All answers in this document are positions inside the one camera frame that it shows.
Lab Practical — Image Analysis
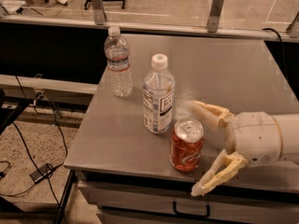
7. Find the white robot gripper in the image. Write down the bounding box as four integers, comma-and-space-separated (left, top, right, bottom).
185, 100, 282, 197

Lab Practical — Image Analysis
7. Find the red coke can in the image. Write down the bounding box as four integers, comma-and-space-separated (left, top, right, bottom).
170, 118, 204, 173

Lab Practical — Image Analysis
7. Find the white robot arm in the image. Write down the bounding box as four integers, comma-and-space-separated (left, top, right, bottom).
186, 100, 299, 197

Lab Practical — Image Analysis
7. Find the clear bottle with white label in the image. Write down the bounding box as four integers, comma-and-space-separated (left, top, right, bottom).
142, 54, 175, 133

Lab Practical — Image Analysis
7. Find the grey metal drawer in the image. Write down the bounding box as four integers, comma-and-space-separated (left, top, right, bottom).
78, 181, 299, 224

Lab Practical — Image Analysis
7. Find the clear ribbed water bottle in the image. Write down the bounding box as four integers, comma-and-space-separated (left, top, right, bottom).
104, 26, 133, 97

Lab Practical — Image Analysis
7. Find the black table leg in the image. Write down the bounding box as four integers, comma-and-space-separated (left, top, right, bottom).
53, 171, 76, 224

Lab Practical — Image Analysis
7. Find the black power adapter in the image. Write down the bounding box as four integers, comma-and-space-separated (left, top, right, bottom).
30, 163, 52, 184

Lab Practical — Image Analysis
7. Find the black drawer handle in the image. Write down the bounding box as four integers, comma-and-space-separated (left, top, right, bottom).
172, 202, 210, 219

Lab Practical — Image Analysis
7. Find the black cable behind table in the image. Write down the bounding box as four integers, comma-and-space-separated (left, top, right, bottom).
262, 27, 289, 79

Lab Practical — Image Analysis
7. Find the right metal bracket post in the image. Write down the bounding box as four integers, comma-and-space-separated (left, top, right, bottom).
206, 0, 224, 33

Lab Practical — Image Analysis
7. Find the metal bracket post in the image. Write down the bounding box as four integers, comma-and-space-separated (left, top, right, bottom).
206, 0, 224, 33
92, 0, 106, 25

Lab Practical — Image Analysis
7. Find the black floor cable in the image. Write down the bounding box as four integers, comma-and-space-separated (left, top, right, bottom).
0, 76, 69, 210

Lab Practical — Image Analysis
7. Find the left metal bracket post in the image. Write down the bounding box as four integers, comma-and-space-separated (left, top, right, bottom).
92, 0, 106, 25

